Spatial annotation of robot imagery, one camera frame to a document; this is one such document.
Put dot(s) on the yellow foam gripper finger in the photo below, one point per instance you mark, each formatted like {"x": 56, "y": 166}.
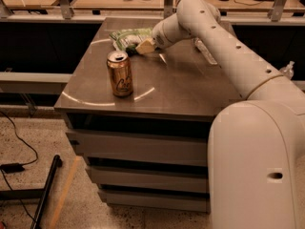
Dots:
{"x": 146, "y": 46}

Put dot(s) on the black stand leg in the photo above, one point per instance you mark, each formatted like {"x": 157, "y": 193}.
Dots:
{"x": 41, "y": 194}

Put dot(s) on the small clear bottle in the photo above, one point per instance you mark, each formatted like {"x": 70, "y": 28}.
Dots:
{"x": 288, "y": 70}

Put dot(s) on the green jalapeno chip bag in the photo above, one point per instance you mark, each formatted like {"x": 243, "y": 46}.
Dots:
{"x": 128, "y": 39}

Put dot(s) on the gold soda can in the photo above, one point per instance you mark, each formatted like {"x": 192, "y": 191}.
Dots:
{"x": 120, "y": 73}

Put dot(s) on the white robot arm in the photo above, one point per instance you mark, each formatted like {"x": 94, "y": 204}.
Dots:
{"x": 253, "y": 144}

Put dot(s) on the clear plastic water bottle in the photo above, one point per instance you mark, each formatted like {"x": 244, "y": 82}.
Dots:
{"x": 202, "y": 48}

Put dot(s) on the grey drawer cabinet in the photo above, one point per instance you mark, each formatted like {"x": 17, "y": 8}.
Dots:
{"x": 147, "y": 149}

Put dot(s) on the grey metal rail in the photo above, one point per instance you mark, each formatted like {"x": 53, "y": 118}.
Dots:
{"x": 33, "y": 83}

